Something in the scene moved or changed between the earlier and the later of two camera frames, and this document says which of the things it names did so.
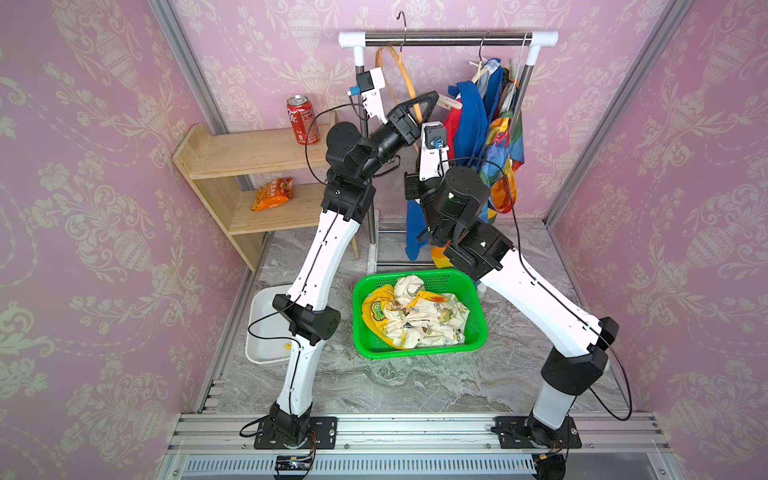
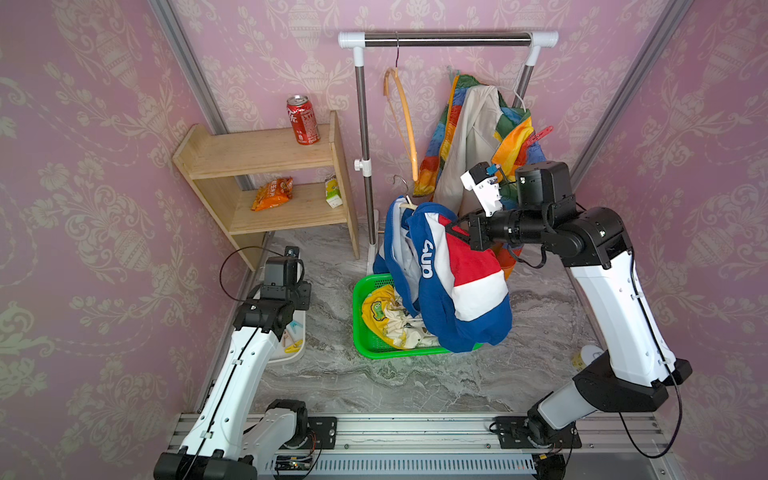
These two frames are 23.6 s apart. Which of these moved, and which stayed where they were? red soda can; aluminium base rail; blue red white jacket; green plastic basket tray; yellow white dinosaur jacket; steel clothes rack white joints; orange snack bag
Moved: blue red white jacket
Stayed: green plastic basket tray; red soda can; yellow white dinosaur jacket; orange snack bag; aluminium base rail; steel clothes rack white joints
